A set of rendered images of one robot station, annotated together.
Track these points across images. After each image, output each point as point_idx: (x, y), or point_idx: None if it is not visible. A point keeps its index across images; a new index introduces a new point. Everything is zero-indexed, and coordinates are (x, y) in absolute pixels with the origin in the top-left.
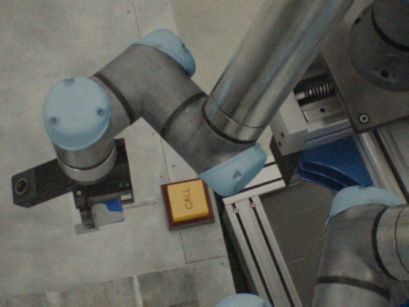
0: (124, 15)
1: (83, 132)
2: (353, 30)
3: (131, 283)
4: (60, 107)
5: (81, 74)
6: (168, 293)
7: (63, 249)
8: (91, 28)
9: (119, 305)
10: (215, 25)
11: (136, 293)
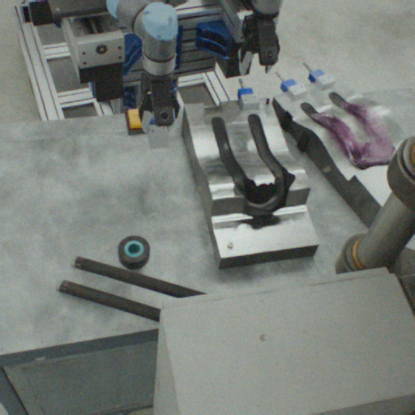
0: (1, 148)
1: (176, 11)
2: None
3: (194, 129)
4: (162, 15)
5: (44, 171)
6: (199, 113)
7: (164, 181)
8: (7, 165)
9: (206, 134)
10: None
11: (199, 127)
